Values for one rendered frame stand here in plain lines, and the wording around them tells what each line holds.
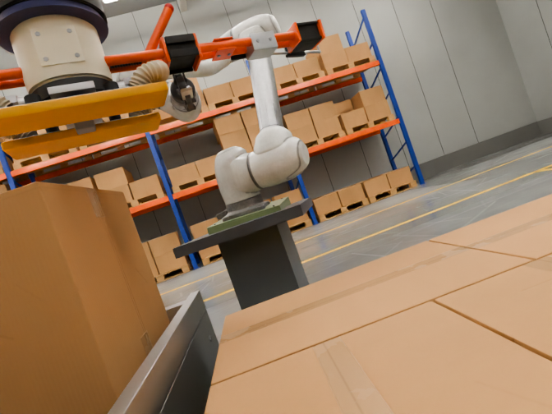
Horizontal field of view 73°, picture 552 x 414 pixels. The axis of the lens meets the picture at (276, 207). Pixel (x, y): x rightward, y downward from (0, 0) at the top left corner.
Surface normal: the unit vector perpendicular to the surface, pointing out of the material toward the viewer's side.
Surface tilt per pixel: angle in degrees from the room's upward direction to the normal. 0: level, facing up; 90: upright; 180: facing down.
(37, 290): 90
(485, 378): 0
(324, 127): 90
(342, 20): 90
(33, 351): 90
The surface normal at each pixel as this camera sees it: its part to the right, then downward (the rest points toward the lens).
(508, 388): -0.33, -0.94
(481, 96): 0.16, -0.04
